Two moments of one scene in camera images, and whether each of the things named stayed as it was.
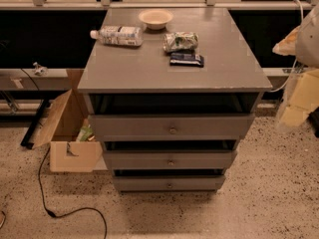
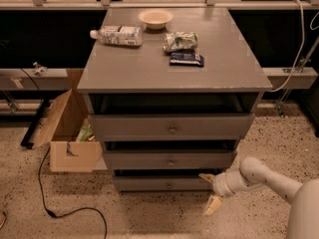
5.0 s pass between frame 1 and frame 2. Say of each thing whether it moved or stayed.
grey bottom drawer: stayed
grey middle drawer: stayed
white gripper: moved
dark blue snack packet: stayed
